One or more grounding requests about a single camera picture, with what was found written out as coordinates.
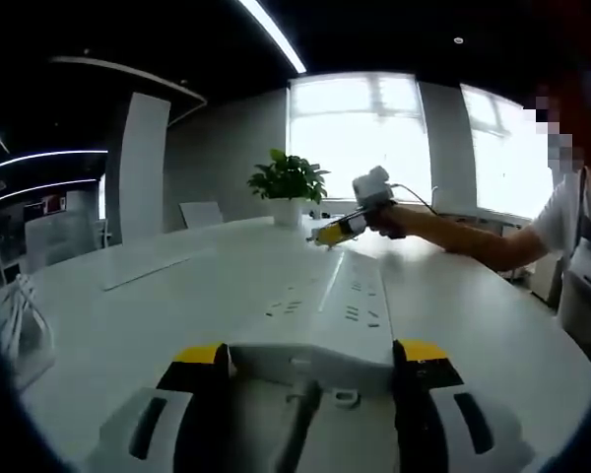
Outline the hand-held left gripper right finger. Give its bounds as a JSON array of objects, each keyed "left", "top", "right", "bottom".
[{"left": 391, "top": 337, "right": 538, "bottom": 473}]

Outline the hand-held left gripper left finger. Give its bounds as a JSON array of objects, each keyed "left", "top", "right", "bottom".
[{"left": 86, "top": 341, "right": 233, "bottom": 473}]

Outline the white power strip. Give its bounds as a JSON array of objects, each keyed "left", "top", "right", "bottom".
[{"left": 226, "top": 248, "right": 396, "bottom": 410}]

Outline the grey power strip cable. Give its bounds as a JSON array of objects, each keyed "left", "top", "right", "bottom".
[{"left": 270, "top": 381, "right": 324, "bottom": 473}]

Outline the white desk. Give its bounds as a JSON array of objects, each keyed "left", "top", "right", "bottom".
[{"left": 0, "top": 214, "right": 591, "bottom": 473}]

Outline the straight ceiling light strip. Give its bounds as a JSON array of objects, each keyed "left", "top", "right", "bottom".
[{"left": 235, "top": 0, "right": 307, "bottom": 75}]

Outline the curved ceiling light strip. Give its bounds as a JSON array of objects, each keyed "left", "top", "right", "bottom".
[
  {"left": 0, "top": 177, "right": 102, "bottom": 207},
  {"left": 0, "top": 149, "right": 108, "bottom": 171}
]

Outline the person's right hand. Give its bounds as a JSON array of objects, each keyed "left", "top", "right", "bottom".
[{"left": 373, "top": 202, "right": 410, "bottom": 241}]

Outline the wide bright window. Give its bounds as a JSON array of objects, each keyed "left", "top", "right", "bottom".
[{"left": 286, "top": 73, "right": 432, "bottom": 201}]

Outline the white plant pot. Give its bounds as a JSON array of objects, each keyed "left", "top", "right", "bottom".
[{"left": 273, "top": 196, "right": 304, "bottom": 227}]

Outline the green leafy plant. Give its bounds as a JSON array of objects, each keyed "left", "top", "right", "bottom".
[{"left": 246, "top": 148, "right": 331, "bottom": 204}]

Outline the white chair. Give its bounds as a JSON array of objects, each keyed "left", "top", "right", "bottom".
[{"left": 178, "top": 200, "right": 224, "bottom": 229}]

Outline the narrow bright window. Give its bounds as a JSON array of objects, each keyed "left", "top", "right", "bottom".
[{"left": 460, "top": 83, "right": 556, "bottom": 218}]

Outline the white column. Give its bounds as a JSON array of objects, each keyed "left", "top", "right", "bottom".
[{"left": 119, "top": 92, "right": 171, "bottom": 245}]

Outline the person's white shirt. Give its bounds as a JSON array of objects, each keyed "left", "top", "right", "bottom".
[{"left": 534, "top": 167, "right": 591, "bottom": 346}]

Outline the thin gripper cable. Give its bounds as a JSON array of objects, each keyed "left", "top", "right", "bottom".
[{"left": 392, "top": 182, "right": 442, "bottom": 217}]

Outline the white desk cable flap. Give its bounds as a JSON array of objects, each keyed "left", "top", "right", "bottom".
[{"left": 100, "top": 244, "right": 216, "bottom": 292}]

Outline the coiled white cable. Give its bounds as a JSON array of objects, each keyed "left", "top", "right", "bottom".
[{"left": 0, "top": 273, "right": 56, "bottom": 390}]

